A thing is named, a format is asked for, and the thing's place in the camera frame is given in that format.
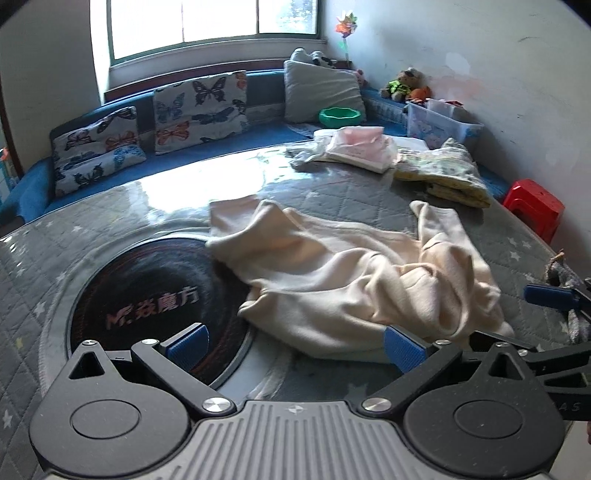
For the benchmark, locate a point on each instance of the folded yellow-green floral garment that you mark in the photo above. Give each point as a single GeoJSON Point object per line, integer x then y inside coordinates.
{"type": "Point", "coordinates": [449, 173]}

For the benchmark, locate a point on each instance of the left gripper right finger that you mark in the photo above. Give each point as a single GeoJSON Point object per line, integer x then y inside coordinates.
{"type": "Point", "coordinates": [421, 364]}

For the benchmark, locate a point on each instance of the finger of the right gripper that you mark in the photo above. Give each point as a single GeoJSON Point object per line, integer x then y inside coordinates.
{"type": "Point", "coordinates": [563, 299]}
{"type": "Point", "coordinates": [482, 343]}

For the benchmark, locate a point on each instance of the grey plain cushion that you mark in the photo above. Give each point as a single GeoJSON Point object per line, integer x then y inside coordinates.
{"type": "Point", "coordinates": [309, 88]}

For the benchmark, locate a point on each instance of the folded pink garment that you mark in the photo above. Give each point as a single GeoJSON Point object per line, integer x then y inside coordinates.
{"type": "Point", "coordinates": [364, 147]}

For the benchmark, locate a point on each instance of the clear plastic storage box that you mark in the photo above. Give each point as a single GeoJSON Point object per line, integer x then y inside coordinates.
{"type": "Point", "coordinates": [439, 120]}

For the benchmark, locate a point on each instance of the green plastic bowl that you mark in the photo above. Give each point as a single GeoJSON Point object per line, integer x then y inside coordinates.
{"type": "Point", "coordinates": [338, 117]}

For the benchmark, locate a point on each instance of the right butterfly print pillow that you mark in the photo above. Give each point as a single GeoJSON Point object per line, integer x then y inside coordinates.
{"type": "Point", "coordinates": [200, 110]}

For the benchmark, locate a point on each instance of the colourful pinwheel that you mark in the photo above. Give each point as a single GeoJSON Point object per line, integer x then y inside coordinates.
{"type": "Point", "coordinates": [345, 27]}

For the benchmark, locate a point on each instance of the cream long-sleeve sweater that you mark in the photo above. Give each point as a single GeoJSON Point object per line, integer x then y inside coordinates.
{"type": "Point", "coordinates": [330, 289]}

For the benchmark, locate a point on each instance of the red plastic stool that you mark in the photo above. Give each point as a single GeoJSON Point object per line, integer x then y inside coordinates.
{"type": "Point", "coordinates": [540, 210]}

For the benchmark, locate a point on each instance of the left butterfly print pillow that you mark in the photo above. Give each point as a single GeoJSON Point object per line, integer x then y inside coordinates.
{"type": "Point", "coordinates": [87, 155]}

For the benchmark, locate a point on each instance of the white crumpled cloth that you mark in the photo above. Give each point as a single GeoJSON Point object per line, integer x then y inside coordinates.
{"type": "Point", "coordinates": [300, 154]}

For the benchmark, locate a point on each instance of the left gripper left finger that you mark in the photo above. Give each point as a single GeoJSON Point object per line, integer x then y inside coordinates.
{"type": "Point", "coordinates": [169, 362]}

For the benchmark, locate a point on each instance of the window with frame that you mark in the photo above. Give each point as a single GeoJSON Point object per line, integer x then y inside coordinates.
{"type": "Point", "coordinates": [141, 28]}

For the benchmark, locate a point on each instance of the blue sofa bench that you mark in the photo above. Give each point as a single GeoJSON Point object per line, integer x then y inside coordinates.
{"type": "Point", "coordinates": [152, 132]}

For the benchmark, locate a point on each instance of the butterfly print pillow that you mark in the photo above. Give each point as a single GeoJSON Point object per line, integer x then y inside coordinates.
{"type": "Point", "coordinates": [200, 110]}
{"type": "Point", "coordinates": [87, 155]}

